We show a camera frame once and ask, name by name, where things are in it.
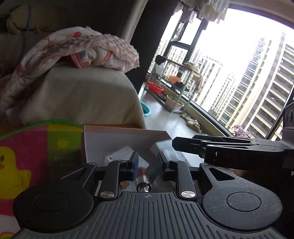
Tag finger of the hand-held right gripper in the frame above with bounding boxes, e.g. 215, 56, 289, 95
172, 135, 261, 159
204, 143, 294, 171

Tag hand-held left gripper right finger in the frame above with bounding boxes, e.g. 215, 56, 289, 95
157, 151, 239, 200

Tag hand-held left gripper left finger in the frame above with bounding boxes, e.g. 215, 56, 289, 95
61, 151, 139, 200

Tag pink cardboard box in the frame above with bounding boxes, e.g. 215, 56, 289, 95
62, 125, 202, 193

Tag long plain white box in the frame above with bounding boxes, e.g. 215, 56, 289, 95
102, 147, 150, 170

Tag beige slippers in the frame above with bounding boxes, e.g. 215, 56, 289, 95
180, 114, 202, 134

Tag purple flowers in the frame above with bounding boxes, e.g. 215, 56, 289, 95
231, 124, 252, 138

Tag potted plant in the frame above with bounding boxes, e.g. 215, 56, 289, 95
165, 93, 185, 111

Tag metal shelf rack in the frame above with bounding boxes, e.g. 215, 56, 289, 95
147, 55, 204, 113

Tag teal plastic basin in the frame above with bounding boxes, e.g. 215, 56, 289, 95
140, 101, 152, 117

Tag high-rise apartment building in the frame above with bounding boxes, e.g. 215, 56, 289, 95
239, 32, 294, 140
195, 55, 237, 124

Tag red plastic basin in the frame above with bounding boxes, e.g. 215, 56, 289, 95
146, 81, 164, 94

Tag beige covered sofa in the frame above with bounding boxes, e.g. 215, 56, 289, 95
0, 30, 147, 129

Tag dark curtain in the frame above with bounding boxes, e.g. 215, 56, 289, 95
129, 0, 182, 92

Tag colourful cartoon play mat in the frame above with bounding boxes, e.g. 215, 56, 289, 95
0, 119, 84, 239

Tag hanging laundry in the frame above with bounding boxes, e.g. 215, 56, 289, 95
175, 0, 230, 23

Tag pink printed blanket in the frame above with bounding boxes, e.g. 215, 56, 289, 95
0, 26, 140, 120

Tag beige pillow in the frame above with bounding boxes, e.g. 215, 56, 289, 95
6, 3, 67, 35

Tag blue strap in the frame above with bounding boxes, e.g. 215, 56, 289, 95
26, 5, 33, 31

